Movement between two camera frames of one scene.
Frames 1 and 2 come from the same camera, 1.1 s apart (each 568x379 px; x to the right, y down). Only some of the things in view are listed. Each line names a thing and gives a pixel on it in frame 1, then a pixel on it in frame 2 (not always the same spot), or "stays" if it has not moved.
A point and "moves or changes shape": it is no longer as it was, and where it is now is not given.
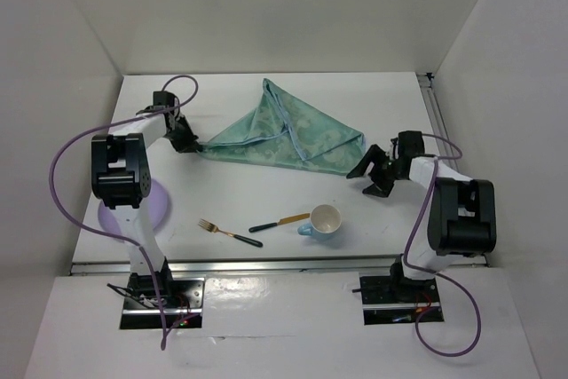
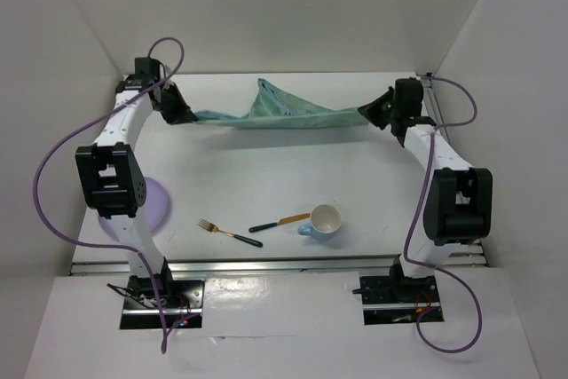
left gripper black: (188, 144) -> (180, 114)
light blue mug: (325, 222) stays
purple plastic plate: (155, 204) stays
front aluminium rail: (364, 267) stays
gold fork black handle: (214, 228) stays
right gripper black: (381, 187) -> (372, 111)
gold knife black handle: (261, 226) stays
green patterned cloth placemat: (283, 131) moves or changes shape
